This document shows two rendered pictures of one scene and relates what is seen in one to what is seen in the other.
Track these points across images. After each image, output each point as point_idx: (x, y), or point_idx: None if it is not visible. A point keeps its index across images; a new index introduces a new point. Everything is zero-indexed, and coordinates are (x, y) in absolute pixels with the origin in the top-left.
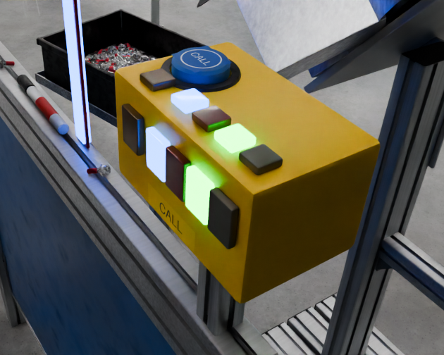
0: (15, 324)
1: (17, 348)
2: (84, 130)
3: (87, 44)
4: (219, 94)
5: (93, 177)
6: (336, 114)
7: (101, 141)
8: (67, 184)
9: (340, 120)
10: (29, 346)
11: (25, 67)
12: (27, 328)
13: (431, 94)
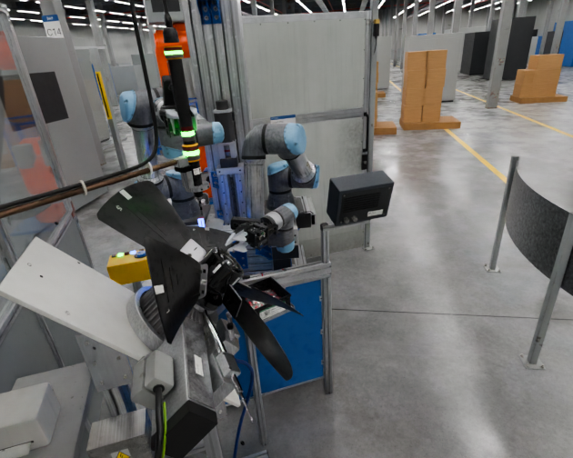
0: (324, 390)
1: (311, 391)
2: None
3: (280, 293)
4: (133, 255)
5: None
6: (116, 264)
7: (490, 443)
8: None
9: (115, 264)
10: (311, 395)
11: None
12: (321, 394)
13: None
